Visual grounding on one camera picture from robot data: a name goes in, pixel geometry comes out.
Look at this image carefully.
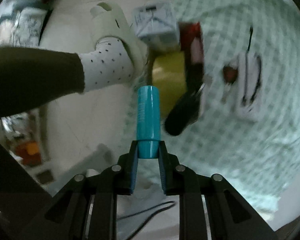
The white cardboard box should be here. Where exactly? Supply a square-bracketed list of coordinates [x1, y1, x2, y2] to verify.
[132, 2, 180, 53]

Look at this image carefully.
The teal cylindrical tube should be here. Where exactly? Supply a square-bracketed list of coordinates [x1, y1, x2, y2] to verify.
[136, 86, 161, 159]

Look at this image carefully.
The black car key fob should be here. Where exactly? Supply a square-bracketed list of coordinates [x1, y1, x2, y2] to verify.
[164, 83, 206, 137]

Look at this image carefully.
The dark trouser leg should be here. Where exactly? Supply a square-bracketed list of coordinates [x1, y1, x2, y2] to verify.
[0, 47, 84, 118]

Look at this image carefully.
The white power bank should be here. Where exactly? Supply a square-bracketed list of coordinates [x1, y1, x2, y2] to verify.
[235, 52, 262, 122]

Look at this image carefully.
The white dotted sock foot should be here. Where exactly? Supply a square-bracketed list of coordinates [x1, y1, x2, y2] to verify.
[78, 37, 135, 93]

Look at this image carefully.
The yellow tape roll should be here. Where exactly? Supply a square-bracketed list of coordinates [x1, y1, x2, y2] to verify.
[152, 51, 187, 118]

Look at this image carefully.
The black long usb cable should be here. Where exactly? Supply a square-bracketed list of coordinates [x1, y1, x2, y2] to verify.
[241, 26, 254, 106]

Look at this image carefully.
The green checkered cloth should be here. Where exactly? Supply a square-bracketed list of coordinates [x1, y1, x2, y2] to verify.
[161, 0, 300, 214]

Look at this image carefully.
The black short usb cable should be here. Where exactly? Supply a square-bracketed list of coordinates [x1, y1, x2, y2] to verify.
[248, 55, 263, 104]

